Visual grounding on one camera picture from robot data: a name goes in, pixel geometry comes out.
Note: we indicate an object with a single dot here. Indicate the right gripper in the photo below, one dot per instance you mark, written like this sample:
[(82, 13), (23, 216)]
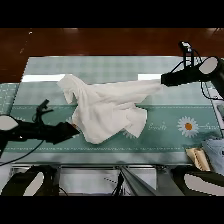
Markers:
[(180, 78)]

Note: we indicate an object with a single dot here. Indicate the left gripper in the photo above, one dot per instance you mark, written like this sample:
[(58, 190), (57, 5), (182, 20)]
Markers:
[(62, 132)]

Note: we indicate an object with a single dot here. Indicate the white shirt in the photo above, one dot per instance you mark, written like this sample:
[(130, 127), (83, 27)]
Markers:
[(103, 110)]

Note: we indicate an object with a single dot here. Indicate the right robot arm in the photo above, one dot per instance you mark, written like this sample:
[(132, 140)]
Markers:
[(216, 71)]

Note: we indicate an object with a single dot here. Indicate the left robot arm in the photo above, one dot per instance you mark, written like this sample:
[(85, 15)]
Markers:
[(23, 130)]

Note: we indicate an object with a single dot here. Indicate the beige garment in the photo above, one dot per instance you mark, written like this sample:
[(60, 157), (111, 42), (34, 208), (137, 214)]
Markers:
[(196, 158)]

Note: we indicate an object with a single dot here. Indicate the light blue garment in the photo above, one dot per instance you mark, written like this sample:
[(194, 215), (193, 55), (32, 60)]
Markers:
[(215, 153)]

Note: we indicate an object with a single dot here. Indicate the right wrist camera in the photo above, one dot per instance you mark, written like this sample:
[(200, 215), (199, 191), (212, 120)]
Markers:
[(186, 50)]

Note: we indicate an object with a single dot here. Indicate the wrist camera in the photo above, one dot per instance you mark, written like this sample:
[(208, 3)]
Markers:
[(42, 108), (186, 50)]

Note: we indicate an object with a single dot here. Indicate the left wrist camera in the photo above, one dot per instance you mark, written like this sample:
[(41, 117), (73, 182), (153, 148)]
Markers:
[(42, 108)]

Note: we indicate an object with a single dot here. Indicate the silver frame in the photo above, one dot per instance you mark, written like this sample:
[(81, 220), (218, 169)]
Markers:
[(140, 185)]

